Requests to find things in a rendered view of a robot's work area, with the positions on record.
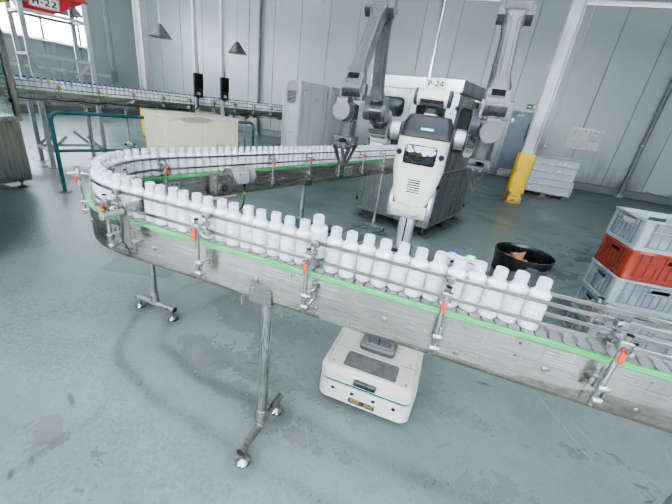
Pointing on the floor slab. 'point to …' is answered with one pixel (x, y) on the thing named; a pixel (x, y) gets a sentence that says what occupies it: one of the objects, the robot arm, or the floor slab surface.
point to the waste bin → (522, 261)
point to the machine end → (450, 181)
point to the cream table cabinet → (189, 131)
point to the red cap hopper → (52, 58)
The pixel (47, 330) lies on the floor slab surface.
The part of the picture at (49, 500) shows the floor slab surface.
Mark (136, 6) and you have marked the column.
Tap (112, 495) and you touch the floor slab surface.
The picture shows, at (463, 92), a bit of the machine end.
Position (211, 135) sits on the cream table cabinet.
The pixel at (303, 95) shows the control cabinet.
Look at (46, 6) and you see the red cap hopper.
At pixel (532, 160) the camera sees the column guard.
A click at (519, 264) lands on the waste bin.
